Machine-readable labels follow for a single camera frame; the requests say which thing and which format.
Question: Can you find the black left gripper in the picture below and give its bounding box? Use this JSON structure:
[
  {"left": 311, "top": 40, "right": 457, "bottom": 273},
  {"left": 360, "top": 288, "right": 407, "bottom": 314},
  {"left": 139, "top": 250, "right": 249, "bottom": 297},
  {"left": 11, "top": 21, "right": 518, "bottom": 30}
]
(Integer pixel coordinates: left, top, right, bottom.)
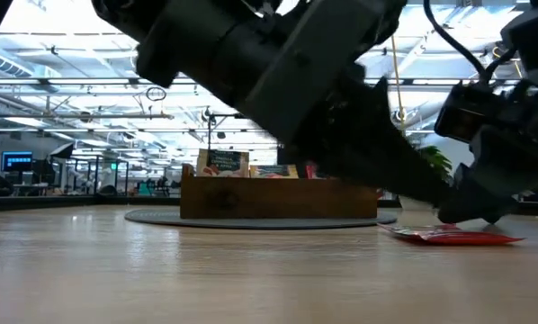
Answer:
[{"left": 246, "top": 0, "right": 453, "bottom": 206}]

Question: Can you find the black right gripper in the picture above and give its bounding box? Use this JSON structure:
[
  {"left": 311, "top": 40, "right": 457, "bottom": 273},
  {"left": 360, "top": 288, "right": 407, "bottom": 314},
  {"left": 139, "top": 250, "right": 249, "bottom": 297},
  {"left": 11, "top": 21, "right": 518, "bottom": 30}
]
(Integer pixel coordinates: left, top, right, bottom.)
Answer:
[{"left": 437, "top": 76, "right": 538, "bottom": 225}]

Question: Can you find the orange mango tea bag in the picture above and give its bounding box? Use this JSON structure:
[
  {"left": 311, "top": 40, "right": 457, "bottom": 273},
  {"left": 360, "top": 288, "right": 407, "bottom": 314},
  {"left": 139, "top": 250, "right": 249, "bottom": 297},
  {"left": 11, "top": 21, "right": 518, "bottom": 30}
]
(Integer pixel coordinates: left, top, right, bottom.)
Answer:
[{"left": 249, "top": 164, "right": 300, "bottom": 180}]

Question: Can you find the wooden tea organizer box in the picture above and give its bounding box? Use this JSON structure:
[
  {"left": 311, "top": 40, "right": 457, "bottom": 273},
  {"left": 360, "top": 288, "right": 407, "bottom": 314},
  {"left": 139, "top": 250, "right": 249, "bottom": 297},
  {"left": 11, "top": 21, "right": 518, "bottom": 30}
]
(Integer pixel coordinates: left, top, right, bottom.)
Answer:
[{"left": 179, "top": 164, "right": 379, "bottom": 221}]

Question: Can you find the green plant in white pot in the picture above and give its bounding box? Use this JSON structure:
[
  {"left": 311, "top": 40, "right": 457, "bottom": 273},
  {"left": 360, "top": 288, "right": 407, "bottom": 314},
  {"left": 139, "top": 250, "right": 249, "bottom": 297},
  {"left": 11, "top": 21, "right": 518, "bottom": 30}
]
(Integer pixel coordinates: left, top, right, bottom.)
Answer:
[{"left": 415, "top": 144, "right": 454, "bottom": 185}]

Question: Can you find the grey round woven placemat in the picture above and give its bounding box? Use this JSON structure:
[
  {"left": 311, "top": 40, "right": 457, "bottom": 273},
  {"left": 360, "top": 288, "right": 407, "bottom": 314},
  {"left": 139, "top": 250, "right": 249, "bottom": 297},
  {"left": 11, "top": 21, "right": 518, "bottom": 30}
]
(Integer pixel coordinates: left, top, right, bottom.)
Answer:
[{"left": 123, "top": 207, "right": 399, "bottom": 230}]

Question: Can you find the grey ceiling pipe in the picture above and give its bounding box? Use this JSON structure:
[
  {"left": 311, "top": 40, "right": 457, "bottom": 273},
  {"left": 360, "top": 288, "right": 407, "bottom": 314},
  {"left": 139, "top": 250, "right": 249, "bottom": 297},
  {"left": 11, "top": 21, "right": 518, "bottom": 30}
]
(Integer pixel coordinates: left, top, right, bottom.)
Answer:
[{"left": 0, "top": 112, "right": 175, "bottom": 121}]

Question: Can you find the blue lit monitor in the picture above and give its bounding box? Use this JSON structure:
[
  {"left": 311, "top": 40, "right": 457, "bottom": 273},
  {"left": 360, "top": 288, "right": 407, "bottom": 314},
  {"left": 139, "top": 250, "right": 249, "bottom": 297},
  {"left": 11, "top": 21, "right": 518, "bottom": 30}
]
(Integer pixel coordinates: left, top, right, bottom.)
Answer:
[{"left": 0, "top": 150, "right": 33, "bottom": 173}]

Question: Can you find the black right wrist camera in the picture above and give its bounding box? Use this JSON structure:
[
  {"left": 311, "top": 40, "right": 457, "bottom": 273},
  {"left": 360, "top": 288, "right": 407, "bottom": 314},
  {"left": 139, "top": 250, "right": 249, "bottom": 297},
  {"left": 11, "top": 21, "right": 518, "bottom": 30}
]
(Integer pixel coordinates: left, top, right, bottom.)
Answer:
[{"left": 434, "top": 83, "right": 499, "bottom": 145}]

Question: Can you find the black right camera cable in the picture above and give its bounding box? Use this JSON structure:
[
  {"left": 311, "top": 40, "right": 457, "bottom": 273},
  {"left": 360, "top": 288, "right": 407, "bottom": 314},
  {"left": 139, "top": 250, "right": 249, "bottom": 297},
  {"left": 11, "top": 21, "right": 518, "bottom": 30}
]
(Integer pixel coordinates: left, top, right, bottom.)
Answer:
[{"left": 423, "top": 0, "right": 520, "bottom": 85}]

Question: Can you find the black metal gantry frame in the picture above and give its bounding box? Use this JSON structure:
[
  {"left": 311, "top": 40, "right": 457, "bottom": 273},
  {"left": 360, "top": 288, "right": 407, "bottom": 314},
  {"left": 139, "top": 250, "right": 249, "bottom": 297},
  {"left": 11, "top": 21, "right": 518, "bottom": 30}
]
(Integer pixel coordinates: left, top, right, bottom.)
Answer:
[{"left": 207, "top": 112, "right": 252, "bottom": 158}]

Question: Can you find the silver ceiling air duct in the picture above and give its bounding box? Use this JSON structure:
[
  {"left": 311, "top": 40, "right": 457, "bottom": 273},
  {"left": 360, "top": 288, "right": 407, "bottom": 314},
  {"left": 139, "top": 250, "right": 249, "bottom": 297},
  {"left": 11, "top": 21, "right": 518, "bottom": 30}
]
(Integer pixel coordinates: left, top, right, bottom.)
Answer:
[{"left": 0, "top": 47, "right": 36, "bottom": 77}]

